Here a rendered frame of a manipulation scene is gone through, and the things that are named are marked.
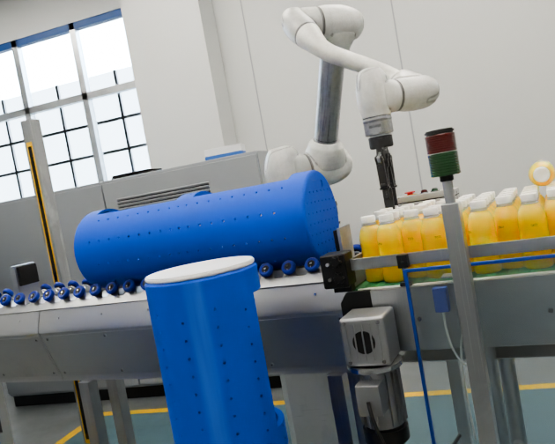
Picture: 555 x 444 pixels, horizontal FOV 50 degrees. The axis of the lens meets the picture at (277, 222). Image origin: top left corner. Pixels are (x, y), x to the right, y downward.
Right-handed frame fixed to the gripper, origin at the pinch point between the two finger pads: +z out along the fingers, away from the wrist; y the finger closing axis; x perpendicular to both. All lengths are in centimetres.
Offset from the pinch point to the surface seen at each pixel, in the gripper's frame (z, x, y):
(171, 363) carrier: 27, -40, 73
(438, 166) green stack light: -8, 26, 56
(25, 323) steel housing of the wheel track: 23, -135, 29
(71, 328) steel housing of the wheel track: 26, -112, 30
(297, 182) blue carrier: -10.2, -19.8, 25.3
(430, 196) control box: 1.2, 10.9, -7.5
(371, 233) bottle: 7.0, 0.9, 29.9
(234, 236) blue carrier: 2, -40, 31
